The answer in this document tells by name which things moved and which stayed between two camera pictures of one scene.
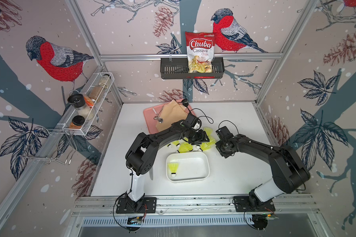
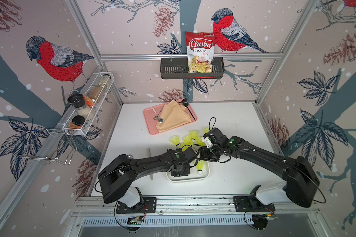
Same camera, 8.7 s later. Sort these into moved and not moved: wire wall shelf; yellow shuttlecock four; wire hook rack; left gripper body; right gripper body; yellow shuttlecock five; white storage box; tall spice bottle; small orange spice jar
Moved: left gripper body; yellow shuttlecock four; right gripper body
Not moved: wire wall shelf; wire hook rack; tall spice bottle; yellow shuttlecock five; small orange spice jar; white storage box
